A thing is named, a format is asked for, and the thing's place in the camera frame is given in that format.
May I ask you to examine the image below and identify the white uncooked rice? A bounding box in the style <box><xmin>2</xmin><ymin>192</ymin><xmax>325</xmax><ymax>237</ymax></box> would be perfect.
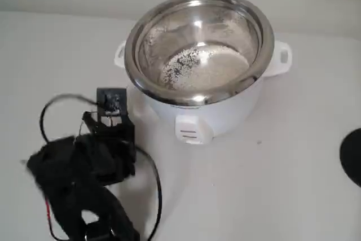
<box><xmin>159</xmin><ymin>46</ymin><xmax>250</xmax><ymax>91</ymax></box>

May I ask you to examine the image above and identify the white rice cooker housing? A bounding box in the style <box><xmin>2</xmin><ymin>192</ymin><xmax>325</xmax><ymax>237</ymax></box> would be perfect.
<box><xmin>114</xmin><ymin>39</ymin><xmax>293</xmax><ymax>146</ymax></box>

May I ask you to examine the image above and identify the stainless steel inner pot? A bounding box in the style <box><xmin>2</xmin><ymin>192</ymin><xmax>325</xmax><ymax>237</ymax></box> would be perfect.
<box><xmin>123</xmin><ymin>0</ymin><xmax>275</xmax><ymax>107</ymax></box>

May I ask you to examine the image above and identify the black round object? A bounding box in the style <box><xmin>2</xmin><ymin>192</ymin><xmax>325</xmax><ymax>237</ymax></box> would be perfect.
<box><xmin>339</xmin><ymin>128</ymin><xmax>361</xmax><ymax>189</ymax></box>

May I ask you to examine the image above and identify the black camera board mount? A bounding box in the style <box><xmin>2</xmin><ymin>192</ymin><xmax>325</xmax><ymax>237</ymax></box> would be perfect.
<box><xmin>95</xmin><ymin>86</ymin><xmax>128</xmax><ymax>115</ymax></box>

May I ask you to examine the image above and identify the red servo wire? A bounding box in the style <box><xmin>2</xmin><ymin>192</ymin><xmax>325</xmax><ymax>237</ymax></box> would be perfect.
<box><xmin>43</xmin><ymin>199</ymin><xmax>54</xmax><ymax>226</ymax></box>

